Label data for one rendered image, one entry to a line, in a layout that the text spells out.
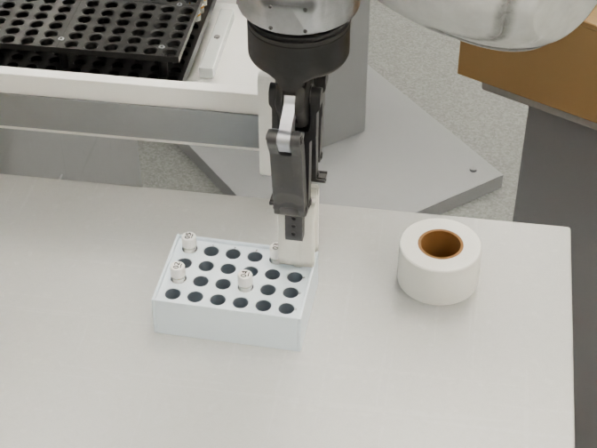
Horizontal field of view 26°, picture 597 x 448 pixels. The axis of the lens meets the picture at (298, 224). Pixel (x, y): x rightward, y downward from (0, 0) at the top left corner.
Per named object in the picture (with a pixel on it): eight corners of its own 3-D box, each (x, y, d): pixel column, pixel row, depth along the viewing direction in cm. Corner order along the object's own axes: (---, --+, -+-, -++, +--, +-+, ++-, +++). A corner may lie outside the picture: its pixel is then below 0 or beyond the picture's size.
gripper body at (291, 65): (259, -25, 97) (262, 78, 103) (234, 35, 91) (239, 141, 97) (359, -16, 96) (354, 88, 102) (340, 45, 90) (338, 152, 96)
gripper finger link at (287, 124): (313, 62, 95) (299, 100, 91) (311, 123, 98) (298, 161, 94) (281, 60, 95) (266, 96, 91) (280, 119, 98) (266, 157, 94)
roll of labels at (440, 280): (425, 316, 109) (428, 282, 106) (382, 268, 114) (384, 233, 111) (493, 289, 112) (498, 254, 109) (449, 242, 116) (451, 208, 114)
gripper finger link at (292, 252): (315, 196, 104) (314, 202, 103) (314, 262, 108) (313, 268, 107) (279, 192, 104) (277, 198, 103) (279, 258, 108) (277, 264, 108)
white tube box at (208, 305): (318, 283, 112) (318, 251, 110) (300, 352, 106) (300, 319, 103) (179, 266, 114) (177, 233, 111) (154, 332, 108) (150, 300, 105)
